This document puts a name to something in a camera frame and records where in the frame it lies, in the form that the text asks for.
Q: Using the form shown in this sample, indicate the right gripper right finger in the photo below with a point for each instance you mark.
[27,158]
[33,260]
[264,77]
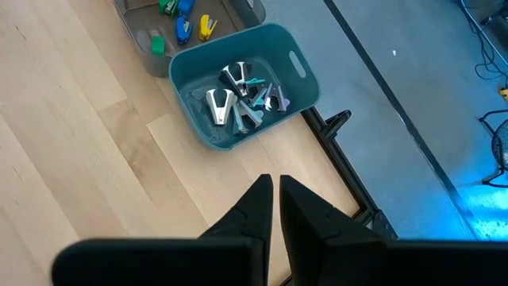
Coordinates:
[325,254]

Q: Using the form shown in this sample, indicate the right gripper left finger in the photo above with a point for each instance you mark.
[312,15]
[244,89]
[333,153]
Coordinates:
[246,246]

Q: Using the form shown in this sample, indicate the white staple remover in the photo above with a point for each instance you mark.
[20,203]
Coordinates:
[218,105]

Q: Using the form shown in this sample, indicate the turquoise staple remover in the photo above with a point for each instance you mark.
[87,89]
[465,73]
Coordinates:
[257,97]

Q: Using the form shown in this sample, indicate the small green stapler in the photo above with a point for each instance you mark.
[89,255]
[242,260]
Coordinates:
[158,45]

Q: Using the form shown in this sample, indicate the blue stapler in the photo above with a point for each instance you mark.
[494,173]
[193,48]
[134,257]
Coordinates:
[183,31]
[186,6]

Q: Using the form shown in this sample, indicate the purple staple remover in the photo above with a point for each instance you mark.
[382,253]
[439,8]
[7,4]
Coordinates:
[282,99]

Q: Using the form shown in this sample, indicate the black staple remover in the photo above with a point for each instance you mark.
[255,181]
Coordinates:
[234,75]

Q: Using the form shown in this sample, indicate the yellow stapler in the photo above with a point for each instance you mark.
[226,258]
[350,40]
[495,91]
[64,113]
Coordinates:
[205,28]

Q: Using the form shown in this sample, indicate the teal plastic bin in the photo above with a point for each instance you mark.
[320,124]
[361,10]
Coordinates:
[278,43]

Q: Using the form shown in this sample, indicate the clear plastic bins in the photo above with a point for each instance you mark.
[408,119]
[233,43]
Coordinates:
[139,24]

